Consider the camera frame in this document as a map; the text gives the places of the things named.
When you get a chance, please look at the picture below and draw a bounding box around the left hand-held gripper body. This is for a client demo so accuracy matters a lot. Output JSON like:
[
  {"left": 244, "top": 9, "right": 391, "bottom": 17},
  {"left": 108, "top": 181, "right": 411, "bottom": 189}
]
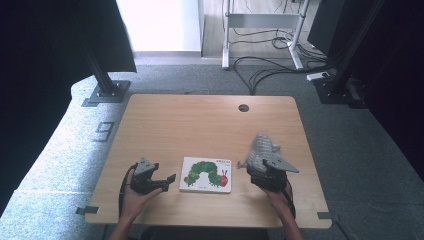
[{"left": 129, "top": 157, "right": 160, "bottom": 196}]

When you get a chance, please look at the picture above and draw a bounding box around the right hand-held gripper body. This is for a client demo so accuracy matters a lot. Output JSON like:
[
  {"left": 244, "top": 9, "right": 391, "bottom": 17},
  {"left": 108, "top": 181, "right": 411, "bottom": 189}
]
[{"left": 250, "top": 158, "right": 300, "bottom": 193}]

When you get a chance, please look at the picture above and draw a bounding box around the grey knitted pouch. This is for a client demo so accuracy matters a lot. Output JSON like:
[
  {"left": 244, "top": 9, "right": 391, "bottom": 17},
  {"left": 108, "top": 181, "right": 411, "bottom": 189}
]
[{"left": 237, "top": 133, "right": 282, "bottom": 174}]

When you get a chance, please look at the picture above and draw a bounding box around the caterpillar picture book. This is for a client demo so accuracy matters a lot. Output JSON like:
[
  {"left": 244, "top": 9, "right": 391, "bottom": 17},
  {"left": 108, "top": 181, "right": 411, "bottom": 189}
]
[{"left": 178, "top": 156, "right": 233, "bottom": 194}]

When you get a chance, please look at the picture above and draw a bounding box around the person's right hand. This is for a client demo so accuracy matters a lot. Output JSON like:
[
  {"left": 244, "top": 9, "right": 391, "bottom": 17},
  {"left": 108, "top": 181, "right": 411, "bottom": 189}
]
[{"left": 259, "top": 181, "right": 295, "bottom": 218}]

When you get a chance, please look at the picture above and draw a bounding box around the person's left hand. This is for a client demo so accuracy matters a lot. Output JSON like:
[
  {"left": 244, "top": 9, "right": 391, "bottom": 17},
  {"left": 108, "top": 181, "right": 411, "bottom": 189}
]
[{"left": 120, "top": 168, "right": 164, "bottom": 222}]

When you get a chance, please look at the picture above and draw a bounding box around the black metal stand, grey base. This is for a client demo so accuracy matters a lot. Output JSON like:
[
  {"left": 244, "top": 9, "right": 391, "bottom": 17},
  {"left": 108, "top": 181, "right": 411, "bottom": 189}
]
[{"left": 84, "top": 43, "right": 132, "bottom": 104}]

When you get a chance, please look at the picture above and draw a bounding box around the white power strip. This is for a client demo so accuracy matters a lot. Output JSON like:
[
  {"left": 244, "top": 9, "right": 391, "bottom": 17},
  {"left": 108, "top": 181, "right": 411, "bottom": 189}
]
[{"left": 306, "top": 70, "right": 331, "bottom": 82}]

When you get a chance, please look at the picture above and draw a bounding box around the black curtain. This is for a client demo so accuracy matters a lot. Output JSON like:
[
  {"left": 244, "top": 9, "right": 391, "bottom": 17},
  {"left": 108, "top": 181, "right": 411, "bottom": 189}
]
[{"left": 0, "top": 0, "right": 138, "bottom": 218}]

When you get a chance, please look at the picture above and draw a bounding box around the white panel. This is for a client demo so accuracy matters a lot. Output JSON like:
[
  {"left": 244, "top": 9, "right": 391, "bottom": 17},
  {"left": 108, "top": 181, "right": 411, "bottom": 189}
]
[{"left": 115, "top": 0, "right": 205, "bottom": 53}]

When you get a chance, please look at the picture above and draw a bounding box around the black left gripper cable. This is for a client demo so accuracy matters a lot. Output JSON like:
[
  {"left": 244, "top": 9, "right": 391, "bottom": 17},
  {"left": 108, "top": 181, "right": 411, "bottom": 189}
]
[{"left": 118, "top": 163, "right": 138, "bottom": 218}]

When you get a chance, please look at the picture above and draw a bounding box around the bundle of black floor cables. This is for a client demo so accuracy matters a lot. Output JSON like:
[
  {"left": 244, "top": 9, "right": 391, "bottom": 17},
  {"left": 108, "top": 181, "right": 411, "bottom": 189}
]
[{"left": 230, "top": 26, "right": 336, "bottom": 96}]

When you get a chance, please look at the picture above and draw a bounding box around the white desk frame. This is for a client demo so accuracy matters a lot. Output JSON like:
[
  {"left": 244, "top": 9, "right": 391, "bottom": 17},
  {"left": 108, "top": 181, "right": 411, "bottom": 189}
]
[{"left": 221, "top": 0, "right": 313, "bottom": 71}]

